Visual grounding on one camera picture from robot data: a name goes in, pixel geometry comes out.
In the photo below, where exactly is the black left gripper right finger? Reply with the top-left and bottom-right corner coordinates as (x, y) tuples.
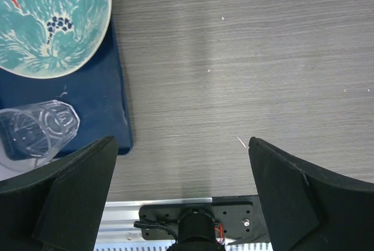
(248, 137), (373, 250)

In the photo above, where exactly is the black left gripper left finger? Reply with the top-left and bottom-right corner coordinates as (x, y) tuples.
(1, 136), (118, 250)

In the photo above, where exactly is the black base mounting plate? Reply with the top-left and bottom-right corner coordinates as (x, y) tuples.
(134, 195), (270, 245)

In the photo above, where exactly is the clear plastic cup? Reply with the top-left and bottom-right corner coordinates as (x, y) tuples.
(1, 100), (80, 173)

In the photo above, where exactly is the floral red teal plate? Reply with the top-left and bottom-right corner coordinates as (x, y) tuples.
(1, 0), (112, 79)

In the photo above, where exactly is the white slotted cable duct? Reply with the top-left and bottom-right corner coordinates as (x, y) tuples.
(94, 240), (273, 251)

